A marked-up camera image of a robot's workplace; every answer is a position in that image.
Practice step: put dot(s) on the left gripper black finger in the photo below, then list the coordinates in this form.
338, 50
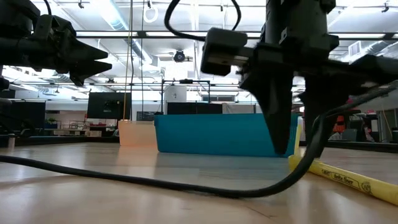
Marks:
90, 70
87, 52

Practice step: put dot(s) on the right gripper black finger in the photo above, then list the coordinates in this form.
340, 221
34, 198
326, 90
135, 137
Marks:
323, 96
276, 102

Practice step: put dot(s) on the teal plastic bin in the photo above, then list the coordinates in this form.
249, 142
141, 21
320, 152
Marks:
211, 133

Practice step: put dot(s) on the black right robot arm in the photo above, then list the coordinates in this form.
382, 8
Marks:
298, 15

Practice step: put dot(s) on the metal shelf with red bins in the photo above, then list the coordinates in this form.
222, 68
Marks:
339, 127

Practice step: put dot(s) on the white cabinet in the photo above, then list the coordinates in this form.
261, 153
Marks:
239, 109

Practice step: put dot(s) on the black monitor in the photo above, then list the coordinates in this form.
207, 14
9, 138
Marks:
109, 105

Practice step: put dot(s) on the yellow translucent plastic bin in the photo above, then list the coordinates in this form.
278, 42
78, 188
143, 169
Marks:
297, 140

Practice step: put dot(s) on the black overhead bar with lights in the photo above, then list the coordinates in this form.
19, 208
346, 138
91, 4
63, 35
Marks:
141, 34

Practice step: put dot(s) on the small dark screen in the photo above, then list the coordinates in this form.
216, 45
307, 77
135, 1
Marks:
146, 116

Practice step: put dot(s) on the orange translucent plastic bin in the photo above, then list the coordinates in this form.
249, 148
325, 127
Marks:
136, 133

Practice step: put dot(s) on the black partition panel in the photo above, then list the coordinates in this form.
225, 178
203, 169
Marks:
194, 108

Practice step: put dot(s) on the yellow highlighter marker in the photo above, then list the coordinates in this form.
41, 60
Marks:
357, 183

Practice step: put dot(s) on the silver ventilation duct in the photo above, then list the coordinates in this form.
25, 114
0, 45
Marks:
107, 12

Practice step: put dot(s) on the round black overhead camera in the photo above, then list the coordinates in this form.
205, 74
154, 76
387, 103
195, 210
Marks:
179, 56

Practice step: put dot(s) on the black background rig frame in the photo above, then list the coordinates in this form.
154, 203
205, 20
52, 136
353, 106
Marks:
186, 81

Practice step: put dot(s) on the small white post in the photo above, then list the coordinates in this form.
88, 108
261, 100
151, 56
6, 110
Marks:
11, 141

